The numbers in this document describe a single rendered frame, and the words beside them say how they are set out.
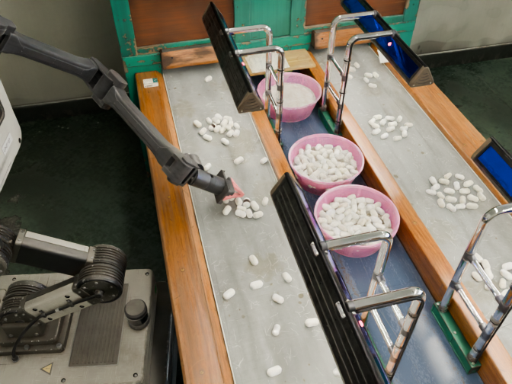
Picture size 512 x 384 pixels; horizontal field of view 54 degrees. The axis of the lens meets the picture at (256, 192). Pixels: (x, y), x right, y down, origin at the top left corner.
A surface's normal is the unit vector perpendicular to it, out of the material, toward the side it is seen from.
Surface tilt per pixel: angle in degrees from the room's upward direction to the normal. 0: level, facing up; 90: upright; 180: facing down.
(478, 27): 88
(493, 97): 0
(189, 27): 90
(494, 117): 0
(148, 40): 90
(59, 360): 0
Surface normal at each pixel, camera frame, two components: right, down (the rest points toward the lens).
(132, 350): 0.00, -0.71
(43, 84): 0.23, 0.69
